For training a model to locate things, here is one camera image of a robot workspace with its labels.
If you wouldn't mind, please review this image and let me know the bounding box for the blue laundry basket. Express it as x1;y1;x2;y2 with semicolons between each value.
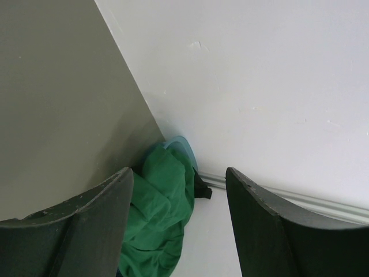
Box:
161;136;198;174

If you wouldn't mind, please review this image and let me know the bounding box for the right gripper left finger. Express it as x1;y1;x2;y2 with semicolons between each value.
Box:
1;167;133;276

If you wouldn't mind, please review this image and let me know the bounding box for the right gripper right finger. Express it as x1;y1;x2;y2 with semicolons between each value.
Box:
225;167;368;276

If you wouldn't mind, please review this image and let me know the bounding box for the right aluminium frame rail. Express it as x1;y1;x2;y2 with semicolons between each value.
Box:
199;173;368;226

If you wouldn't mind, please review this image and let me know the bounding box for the green t shirt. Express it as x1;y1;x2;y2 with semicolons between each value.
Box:
118;145;195;276

